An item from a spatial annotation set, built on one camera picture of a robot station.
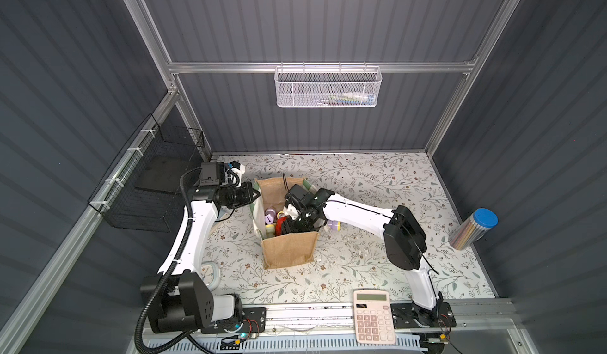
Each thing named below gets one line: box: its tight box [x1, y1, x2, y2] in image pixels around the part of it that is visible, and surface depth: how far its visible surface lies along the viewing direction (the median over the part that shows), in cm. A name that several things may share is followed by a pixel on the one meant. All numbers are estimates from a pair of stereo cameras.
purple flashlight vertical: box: [263, 207, 278, 225], surface depth 88 cm
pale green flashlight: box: [265, 224, 276, 239], surface depth 88 cm
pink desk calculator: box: [353, 289, 396, 345], surface depth 74 cm
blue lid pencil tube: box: [448, 207, 499, 251], surface depth 78 cm
